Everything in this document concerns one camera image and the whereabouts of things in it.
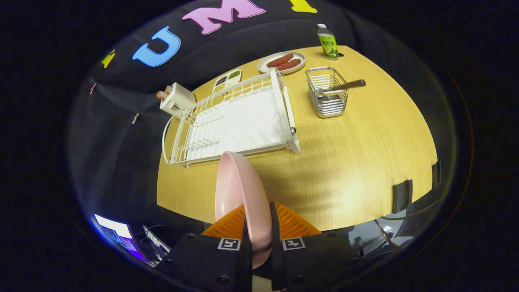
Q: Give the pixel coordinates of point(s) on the pink plate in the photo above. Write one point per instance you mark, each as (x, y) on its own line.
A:
(239, 190)

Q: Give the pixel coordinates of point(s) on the reddish brown sausage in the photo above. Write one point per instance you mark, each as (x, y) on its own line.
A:
(279, 60)
(288, 64)

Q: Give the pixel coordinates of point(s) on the black backdrop cloth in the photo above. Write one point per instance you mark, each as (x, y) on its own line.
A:
(121, 142)

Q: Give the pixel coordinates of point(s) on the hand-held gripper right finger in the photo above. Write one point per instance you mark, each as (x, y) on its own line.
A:
(275, 259)

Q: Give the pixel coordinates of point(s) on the pink clip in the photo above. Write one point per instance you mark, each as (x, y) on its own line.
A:
(92, 88)

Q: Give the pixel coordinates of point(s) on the black table clamp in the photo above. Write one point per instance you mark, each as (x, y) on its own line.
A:
(436, 174)
(402, 196)

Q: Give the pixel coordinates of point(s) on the white clip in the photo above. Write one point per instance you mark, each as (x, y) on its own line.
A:
(135, 118)

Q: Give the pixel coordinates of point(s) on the lit computer monitor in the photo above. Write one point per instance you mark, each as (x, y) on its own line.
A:
(119, 237)

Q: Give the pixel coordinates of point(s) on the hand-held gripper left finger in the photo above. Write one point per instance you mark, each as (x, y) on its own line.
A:
(246, 267)

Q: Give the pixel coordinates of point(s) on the white compartment snack tray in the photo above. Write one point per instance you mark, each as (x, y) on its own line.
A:
(227, 80)

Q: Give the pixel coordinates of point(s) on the green label drink bottle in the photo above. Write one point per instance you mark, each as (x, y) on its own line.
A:
(328, 44)

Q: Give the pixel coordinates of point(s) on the white toaster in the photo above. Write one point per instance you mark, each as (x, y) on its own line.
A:
(178, 103)

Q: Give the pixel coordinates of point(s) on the beige plate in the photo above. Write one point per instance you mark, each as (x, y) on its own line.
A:
(263, 64)

